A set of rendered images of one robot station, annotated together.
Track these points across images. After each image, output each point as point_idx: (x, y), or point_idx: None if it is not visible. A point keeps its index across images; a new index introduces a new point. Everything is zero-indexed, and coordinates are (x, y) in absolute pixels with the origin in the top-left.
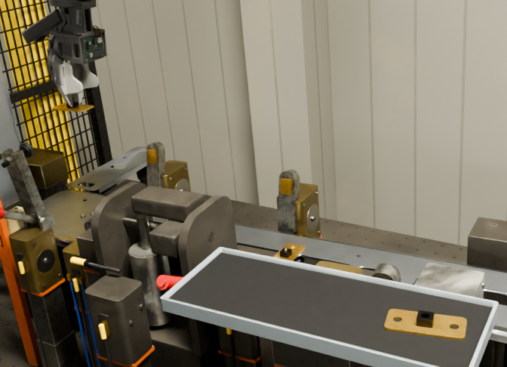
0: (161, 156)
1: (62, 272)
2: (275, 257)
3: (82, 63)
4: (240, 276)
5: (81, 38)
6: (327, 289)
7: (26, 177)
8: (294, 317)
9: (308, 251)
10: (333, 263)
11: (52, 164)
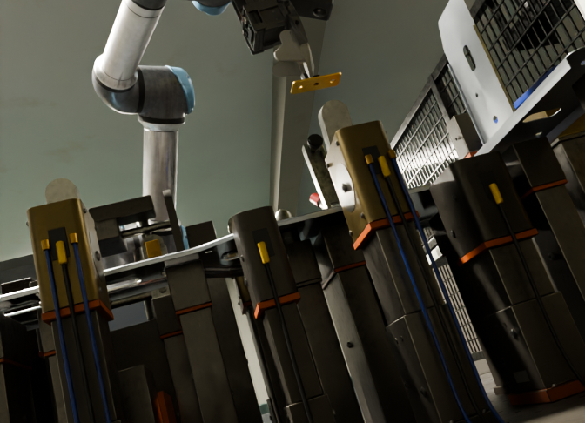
0: (322, 128)
1: (474, 295)
2: (2, 261)
3: (252, 54)
4: None
5: (242, 30)
6: None
7: (310, 170)
8: None
9: (24, 299)
10: None
11: (526, 120)
